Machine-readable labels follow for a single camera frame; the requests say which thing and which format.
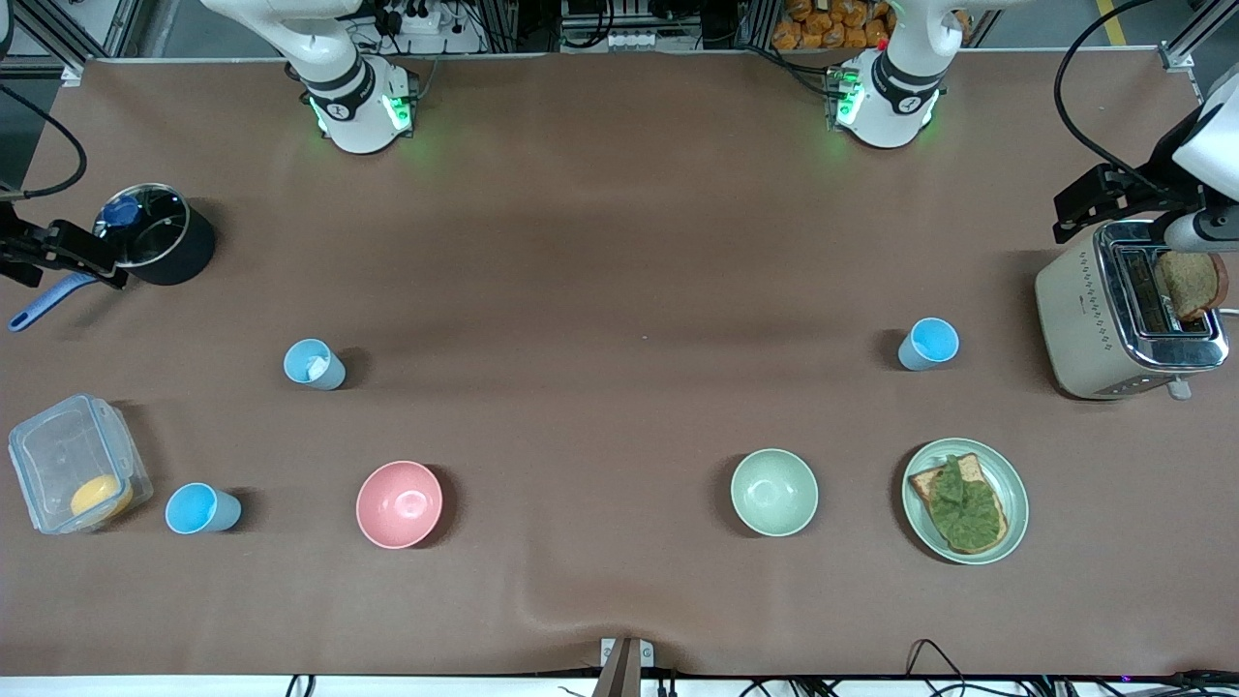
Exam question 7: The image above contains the pale green bowl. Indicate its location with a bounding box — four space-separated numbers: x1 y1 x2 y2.
729 447 821 539

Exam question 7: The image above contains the white power strip with plugs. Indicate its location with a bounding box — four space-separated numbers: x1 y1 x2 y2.
385 0 457 37

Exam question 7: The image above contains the yellow round food piece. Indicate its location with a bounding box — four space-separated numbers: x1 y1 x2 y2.
69 473 136 525

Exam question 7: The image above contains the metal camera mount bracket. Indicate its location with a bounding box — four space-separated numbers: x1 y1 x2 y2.
592 636 656 697

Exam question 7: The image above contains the green lettuce leaf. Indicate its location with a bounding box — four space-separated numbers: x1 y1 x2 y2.
930 454 1004 551

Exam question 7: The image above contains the beige chrome toaster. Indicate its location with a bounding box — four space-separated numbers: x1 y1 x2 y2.
1033 220 1232 402

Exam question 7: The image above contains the black pot with blue handle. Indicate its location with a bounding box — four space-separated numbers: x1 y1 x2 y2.
8 184 217 333

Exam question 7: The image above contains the toast slice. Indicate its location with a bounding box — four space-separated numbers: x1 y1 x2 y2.
909 452 1011 556

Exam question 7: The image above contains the glass lid with blue knob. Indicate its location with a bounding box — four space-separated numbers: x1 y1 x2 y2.
93 183 191 270

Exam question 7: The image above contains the brown bread slice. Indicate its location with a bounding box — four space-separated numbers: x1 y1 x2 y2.
1153 247 1229 323

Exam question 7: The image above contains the blue plastic cup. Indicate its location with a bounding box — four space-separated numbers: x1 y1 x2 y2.
283 338 348 392
896 317 961 373
164 481 244 536

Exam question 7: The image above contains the clear plastic food container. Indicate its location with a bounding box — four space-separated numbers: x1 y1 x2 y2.
7 392 155 536

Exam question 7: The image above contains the bag of orange buns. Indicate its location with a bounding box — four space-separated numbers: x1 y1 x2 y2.
771 0 894 52

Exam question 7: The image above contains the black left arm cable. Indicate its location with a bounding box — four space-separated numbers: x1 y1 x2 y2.
1053 0 1167 193

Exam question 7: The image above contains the pale green plate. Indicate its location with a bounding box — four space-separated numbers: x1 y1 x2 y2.
900 437 1031 567

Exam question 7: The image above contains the pink bowl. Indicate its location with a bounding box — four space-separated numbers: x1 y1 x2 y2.
354 459 445 551

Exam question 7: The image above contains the black looped floor cable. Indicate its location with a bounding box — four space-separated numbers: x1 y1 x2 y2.
904 638 971 697

